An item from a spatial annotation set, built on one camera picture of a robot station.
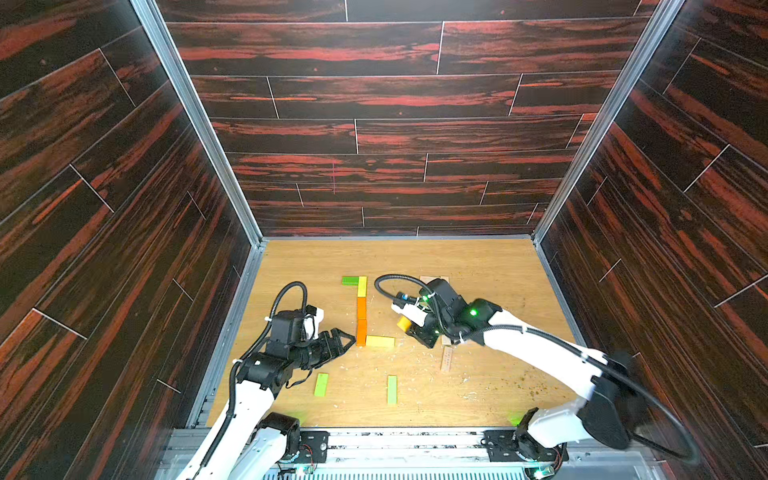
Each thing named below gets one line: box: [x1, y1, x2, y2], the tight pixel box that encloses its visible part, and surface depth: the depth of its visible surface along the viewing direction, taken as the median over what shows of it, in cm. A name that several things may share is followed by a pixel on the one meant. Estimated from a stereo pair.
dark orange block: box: [357, 297, 367, 329], surface depth 101 cm
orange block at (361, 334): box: [356, 320, 367, 347], surface depth 97 cm
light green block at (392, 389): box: [387, 375, 397, 405], surface depth 84 cm
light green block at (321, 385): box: [314, 373, 328, 397], surface depth 84 cm
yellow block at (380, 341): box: [366, 335, 395, 347], surface depth 93 cm
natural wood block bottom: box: [440, 346, 453, 372], surface depth 90 cm
